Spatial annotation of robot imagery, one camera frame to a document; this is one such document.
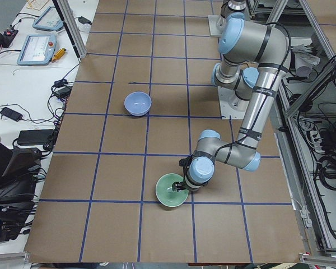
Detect black power brick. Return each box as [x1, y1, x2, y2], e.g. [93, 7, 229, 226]
[17, 129, 54, 146]

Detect lower teach pendant tablet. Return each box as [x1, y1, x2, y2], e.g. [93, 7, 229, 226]
[17, 34, 57, 66]

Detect teach pendant tablet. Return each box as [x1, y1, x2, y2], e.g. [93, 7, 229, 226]
[32, 6, 63, 31]
[17, 34, 57, 66]

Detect blue bowl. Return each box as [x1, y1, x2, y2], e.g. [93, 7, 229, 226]
[124, 91, 152, 117]

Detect upper teach pendant tablet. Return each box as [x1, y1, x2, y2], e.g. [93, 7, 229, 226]
[32, 6, 63, 31]

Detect black power adapter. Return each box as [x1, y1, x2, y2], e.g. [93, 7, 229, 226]
[78, 16, 92, 25]

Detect black smartphone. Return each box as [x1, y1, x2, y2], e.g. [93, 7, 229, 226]
[0, 107, 23, 122]

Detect brass cylinder tool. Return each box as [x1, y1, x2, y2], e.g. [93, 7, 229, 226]
[52, 48, 67, 62]

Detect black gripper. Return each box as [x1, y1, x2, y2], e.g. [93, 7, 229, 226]
[172, 155, 207, 192]

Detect green bowl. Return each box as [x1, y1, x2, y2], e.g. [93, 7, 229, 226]
[155, 173, 189, 207]

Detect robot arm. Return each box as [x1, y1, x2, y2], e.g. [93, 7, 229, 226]
[169, 13, 291, 192]
[216, 0, 246, 37]

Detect aluminium frame post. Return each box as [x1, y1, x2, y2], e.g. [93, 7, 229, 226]
[52, 0, 87, 59]

